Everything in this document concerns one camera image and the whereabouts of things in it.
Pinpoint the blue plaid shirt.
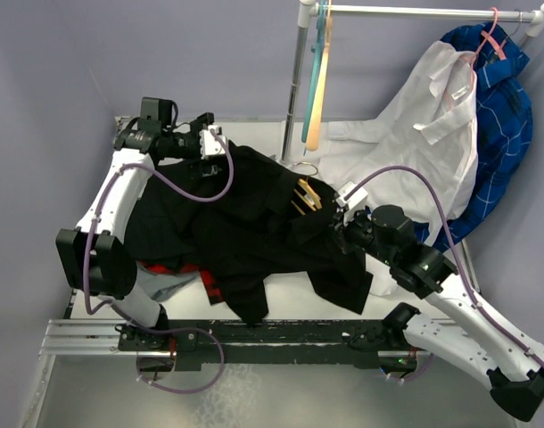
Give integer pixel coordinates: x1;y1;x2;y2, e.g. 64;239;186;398
414;21;535;255

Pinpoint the red black plaid shirt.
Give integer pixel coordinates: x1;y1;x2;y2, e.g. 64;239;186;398
137;262;224;305

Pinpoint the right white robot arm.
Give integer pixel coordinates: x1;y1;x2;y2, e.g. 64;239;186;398
332;205;544;422

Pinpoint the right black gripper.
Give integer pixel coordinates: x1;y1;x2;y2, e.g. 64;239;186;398
325;202;396;266

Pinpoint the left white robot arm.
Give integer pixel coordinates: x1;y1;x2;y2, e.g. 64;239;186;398
55;97;214;350

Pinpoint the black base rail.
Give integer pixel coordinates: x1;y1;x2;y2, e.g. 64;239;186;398
115;320;419;375

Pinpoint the grey shirt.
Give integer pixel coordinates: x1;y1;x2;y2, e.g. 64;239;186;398
136;267;198;303

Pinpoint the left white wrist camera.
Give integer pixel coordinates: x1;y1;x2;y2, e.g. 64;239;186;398
199;125;228;160

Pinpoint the yellow plastic hanger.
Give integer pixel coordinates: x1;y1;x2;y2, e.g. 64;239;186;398
291;161;323;216

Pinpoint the teal plastic hanger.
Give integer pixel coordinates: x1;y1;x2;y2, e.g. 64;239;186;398
300;0;332;155

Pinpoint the metal clothes rack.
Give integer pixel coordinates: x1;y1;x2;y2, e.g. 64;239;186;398
278;1;544;164

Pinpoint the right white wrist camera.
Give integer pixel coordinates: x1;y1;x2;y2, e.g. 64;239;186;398
335;181;368;224

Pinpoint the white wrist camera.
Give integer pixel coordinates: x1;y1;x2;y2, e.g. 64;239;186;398
335;181;368;224
199;125;228;160

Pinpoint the pink hanger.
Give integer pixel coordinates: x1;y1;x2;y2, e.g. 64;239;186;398
443;7;507;111

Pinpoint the white shirt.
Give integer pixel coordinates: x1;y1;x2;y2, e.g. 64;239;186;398
317;40;479;298

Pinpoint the beige wooden hanger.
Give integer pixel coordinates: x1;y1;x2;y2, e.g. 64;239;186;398
305;2;335;152

